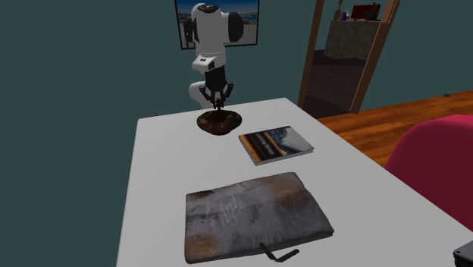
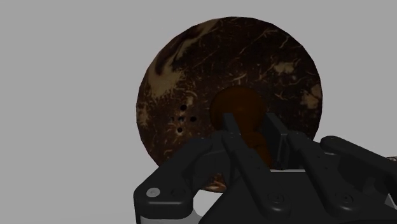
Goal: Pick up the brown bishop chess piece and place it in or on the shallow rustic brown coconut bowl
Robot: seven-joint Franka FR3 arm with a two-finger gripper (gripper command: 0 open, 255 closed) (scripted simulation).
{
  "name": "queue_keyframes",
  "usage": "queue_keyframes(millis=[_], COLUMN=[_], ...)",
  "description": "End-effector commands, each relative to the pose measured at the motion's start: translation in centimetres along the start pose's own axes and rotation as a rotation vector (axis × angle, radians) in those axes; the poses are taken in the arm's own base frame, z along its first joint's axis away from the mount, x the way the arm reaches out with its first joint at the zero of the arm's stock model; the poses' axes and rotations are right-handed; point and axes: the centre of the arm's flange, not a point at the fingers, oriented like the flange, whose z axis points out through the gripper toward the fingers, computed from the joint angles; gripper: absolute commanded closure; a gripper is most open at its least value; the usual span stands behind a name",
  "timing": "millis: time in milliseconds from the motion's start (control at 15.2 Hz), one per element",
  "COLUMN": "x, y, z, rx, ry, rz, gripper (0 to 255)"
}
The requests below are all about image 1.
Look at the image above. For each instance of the framed landscape wall picture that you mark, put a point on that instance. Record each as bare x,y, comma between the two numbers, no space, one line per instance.
249,22

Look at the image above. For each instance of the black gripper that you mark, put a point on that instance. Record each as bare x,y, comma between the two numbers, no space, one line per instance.
215,79

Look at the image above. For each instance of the dark brown bowl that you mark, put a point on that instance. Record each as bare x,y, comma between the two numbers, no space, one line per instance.
218,122

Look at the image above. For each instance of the stone-patterned cabinet with ornaments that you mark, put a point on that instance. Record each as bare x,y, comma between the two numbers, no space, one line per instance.
349,40

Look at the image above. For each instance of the orange and grey book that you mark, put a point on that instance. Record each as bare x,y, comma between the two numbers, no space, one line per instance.
275,145

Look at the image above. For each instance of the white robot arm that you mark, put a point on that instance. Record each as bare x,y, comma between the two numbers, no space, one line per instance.
208,33

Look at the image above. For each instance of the red armchair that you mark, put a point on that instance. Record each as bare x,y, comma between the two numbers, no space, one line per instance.
436,162

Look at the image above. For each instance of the black flat device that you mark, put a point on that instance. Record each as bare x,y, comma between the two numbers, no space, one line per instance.
465,256

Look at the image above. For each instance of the grey worn laptop sleeve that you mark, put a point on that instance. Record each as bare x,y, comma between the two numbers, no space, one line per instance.
251,214

